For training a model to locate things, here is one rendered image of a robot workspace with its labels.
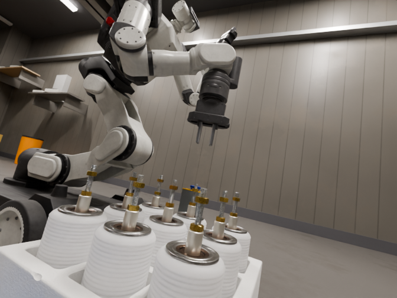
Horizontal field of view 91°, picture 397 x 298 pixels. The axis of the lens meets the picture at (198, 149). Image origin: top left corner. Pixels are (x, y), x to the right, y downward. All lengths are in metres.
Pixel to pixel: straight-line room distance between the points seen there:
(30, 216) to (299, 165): 2.65
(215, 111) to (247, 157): 2.32
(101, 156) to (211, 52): 0.53
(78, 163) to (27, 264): 0.61
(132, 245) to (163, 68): 0.45
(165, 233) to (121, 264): 0.12
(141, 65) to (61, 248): 0.45
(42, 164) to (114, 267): 0.80
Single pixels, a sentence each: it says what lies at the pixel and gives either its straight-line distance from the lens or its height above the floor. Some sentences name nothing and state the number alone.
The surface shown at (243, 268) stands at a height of 0.18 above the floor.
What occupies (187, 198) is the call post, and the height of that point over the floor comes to 0.28.
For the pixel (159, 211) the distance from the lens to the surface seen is 0.58.
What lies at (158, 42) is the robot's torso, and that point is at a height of 0.86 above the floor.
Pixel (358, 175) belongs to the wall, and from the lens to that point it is 2.96.
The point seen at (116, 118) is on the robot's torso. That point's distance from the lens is 0.88.
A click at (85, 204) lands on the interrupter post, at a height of 0.27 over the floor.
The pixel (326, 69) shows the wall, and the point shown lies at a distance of 3.36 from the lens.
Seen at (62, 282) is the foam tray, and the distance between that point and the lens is 0.37.
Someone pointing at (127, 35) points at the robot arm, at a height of 0.68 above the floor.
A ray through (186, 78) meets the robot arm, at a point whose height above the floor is 0.91.
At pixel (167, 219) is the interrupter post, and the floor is 0.26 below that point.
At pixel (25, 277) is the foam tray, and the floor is 0.17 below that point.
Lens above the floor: 0.35
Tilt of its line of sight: 9 degrees up
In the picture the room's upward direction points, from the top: 11 degrees clockwise
